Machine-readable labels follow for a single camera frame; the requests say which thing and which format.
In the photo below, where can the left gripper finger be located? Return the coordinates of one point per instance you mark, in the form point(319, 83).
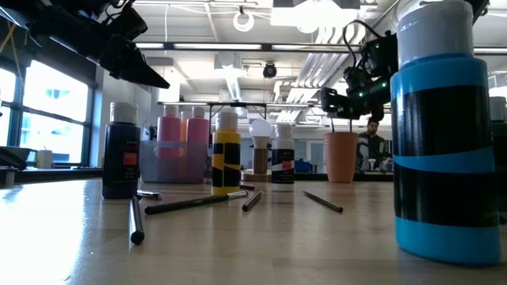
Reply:
point(144, 75)

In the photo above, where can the large pink paint bottle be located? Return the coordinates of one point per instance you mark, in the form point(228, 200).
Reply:
point(169, 130)
point(198, 130)

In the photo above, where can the orange plastic cup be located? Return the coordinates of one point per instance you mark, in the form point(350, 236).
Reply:
point(340, 158)

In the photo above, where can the large yellow paint bottle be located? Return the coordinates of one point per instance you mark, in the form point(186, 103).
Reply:
point(184, 134)

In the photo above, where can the small navy paint bottle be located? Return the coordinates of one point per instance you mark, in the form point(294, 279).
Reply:
point(120, 174)

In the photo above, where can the small white paint bottle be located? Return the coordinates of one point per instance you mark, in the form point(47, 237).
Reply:
point(283, 174)

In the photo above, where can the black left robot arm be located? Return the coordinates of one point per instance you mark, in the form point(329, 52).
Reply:
point(59, 23)

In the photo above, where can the small blue paint bottle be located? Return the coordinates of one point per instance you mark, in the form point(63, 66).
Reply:
point(443, 118)

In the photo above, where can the small yellow paint bottle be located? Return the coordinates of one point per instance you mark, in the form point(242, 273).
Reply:
point(226, 138)

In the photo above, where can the person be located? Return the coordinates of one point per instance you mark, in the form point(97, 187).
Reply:
point(372, 126)

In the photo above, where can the fluorescent ceiling light strip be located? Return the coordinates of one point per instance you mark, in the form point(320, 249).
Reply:
point(150, 46)
point(218, 46)

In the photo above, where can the blue crate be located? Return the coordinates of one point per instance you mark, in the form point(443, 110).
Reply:
point(304, 166)

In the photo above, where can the grey translucent plastic bin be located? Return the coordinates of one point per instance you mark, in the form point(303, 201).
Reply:
point(148, 170)

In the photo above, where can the black paintbrush orange ferrule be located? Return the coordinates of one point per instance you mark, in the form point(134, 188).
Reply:
point(322, 201)

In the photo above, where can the brass lamp with white bulb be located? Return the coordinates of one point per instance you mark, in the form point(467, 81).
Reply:
point(260, 130)

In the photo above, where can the white cup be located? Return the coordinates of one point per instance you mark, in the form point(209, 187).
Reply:
point(44, 158)

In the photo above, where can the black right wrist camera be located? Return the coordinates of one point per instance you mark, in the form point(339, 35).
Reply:
point(334, 103)

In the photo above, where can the black ceiling camera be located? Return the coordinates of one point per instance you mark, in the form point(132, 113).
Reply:
point(269, 70)

